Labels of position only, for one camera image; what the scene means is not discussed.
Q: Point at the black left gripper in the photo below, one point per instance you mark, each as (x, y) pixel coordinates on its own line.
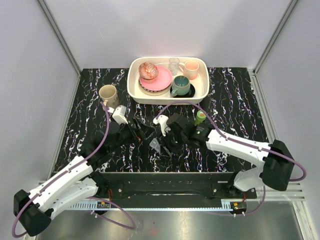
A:
(142, 131)

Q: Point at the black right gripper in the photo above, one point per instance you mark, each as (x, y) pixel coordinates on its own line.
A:
(164, 140)

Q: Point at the clear weekly pill organizer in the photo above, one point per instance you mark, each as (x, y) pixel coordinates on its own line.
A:
(154, 144)

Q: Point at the green pill bottle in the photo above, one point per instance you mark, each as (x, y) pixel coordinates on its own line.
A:
(199, 120)

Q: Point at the green bottle cap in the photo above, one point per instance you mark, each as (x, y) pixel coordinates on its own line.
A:
(200, 115)

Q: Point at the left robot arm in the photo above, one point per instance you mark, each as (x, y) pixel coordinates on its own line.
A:
(35, 209)

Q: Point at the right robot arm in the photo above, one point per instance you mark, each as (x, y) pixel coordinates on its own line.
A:
(272, 162)

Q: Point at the striped rim ceramic plate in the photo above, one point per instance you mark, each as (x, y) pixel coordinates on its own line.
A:
(152, 92)

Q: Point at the black saucer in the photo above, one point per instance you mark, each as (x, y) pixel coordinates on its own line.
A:
(190, 94)

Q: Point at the teal glazed ceramic mug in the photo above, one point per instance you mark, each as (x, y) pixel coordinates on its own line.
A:
(180, 86)

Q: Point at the white rectangular dish tub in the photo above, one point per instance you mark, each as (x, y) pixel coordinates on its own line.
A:
(201, 83)

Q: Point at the pink ceramic plate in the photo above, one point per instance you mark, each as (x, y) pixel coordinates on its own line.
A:
(164, 74)

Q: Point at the cream illustrated ceramic mug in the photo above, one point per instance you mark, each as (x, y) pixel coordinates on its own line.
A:
(109, 95)

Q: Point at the red patterned ceramic bowl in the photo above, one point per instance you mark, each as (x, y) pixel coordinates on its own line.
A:
(148, 71)

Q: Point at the pink ceramic mug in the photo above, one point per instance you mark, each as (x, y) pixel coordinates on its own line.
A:
(190, 69)

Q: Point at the clear drinking glass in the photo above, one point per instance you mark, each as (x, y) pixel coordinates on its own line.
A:
(174, 65)

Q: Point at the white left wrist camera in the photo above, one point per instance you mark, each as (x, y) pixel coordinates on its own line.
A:
(119, 115)

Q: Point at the slotted cable duct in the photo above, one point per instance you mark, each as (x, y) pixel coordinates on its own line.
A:
(90, 205)

